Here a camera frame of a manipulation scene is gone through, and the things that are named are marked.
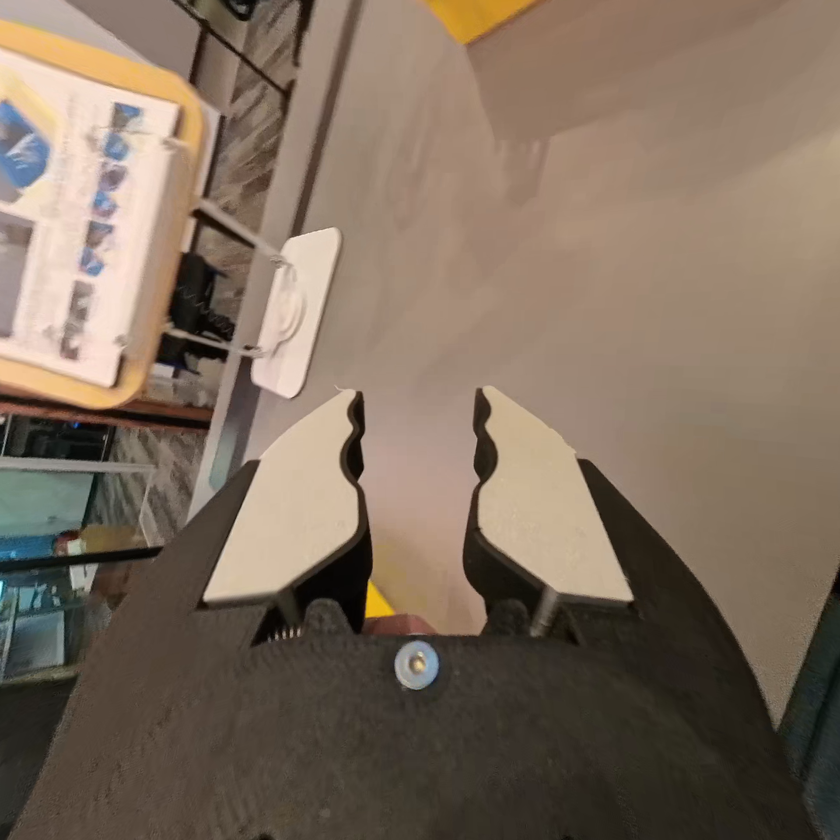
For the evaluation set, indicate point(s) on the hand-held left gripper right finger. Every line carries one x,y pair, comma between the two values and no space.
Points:
551,518

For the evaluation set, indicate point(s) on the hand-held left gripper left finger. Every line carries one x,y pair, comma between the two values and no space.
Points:
289,512

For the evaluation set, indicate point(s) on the yellow plastic bin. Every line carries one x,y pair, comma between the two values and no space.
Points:
472,16

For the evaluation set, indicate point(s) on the clear sign stand white base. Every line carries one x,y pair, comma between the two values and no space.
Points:
302,275

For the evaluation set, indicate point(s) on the glass display case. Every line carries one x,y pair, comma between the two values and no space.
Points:
52,499

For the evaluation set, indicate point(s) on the black bag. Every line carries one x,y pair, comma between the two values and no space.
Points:
190,295

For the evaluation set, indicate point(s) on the printed instruction sheet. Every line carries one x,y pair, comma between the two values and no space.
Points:
59,262

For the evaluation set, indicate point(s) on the printed instruction sheet board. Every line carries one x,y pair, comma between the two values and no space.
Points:
79,60

